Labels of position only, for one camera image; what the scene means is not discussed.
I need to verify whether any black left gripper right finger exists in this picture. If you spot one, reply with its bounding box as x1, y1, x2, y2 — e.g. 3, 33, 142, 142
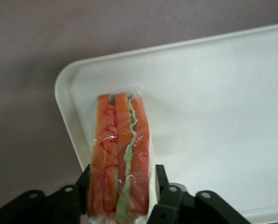
148, 164, 252, 224

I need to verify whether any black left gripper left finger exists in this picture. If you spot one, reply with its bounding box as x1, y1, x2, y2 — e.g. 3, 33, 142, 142
0, 164, 93, 224

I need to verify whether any triangle sandwich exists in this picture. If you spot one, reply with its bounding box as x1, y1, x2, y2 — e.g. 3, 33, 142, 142
86, 89, 159, 224

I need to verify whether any beige plastic tray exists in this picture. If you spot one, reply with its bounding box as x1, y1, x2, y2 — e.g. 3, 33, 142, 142
54, 21, 278, 224

